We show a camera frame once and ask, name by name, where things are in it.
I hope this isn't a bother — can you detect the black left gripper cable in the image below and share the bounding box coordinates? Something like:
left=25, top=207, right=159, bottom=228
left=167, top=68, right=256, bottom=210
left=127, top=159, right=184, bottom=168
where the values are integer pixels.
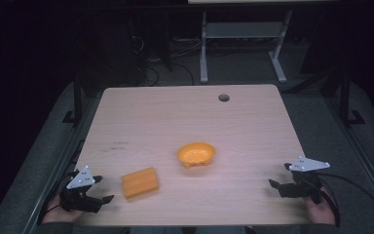
left=38, top=171, right=79, bottom=226

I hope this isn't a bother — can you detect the person's left hand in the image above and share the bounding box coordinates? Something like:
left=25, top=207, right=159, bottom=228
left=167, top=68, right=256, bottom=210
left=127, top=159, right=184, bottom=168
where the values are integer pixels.
left=42, top=196, right=86, bottom=224

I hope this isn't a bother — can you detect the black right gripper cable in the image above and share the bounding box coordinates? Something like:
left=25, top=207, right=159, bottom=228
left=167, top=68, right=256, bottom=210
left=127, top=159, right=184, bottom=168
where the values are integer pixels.
left=318, top=173, right=374, bottom=227

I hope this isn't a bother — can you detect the black floor cable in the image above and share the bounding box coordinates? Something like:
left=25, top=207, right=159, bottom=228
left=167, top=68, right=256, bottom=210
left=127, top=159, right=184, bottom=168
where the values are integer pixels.
left=141, top=60, right=196, bottom=87

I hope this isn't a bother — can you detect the orange perforated bowl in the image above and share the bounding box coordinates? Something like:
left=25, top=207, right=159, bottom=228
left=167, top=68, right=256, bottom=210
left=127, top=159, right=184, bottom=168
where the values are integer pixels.
left=176, top=141, right=216, bottom=169

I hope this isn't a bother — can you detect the black metal stand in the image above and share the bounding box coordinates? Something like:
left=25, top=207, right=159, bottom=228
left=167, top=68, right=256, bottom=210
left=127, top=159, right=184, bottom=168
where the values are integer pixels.
left=61, top=69, right=85, bottom=127
left=338, top=62, right=366, bottom=128

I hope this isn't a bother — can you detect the white metal desk frame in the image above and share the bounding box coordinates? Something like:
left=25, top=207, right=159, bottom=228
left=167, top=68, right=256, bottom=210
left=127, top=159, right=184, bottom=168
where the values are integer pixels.
left=199, top=9, right=294, bottom=85

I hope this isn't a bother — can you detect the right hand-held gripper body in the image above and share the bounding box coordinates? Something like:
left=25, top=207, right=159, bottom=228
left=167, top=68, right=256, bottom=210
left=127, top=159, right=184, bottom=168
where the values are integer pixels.
left=280, top=156, right=331, bottom=205

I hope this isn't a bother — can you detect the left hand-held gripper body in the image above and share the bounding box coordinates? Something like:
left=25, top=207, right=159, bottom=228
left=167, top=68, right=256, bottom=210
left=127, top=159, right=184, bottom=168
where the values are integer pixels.
left=58, top=165, right=102, bottom=215

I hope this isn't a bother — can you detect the orange rectangular sponge block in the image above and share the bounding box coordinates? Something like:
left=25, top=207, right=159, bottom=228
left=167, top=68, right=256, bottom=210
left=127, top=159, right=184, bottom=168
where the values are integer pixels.
left=121, top=167, right=160, bottom=200

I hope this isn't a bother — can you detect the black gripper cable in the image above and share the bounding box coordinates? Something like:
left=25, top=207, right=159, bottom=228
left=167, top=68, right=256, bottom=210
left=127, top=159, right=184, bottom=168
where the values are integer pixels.
left=318, top=173, right=374, bottom=227
left=38, top=171, right=79, bottom=226

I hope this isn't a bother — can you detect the person's right hand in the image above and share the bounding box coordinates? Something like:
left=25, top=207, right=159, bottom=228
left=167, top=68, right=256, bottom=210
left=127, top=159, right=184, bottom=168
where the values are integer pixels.
left=305, top=191, right=337, bottom=225

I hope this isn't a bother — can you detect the grey metal frame rail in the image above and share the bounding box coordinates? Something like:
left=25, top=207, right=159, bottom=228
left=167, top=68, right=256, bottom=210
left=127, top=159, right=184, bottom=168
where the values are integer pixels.
left=323, top=97, right=374, bottom=225
left=20, top=92, right=103, bottom=234

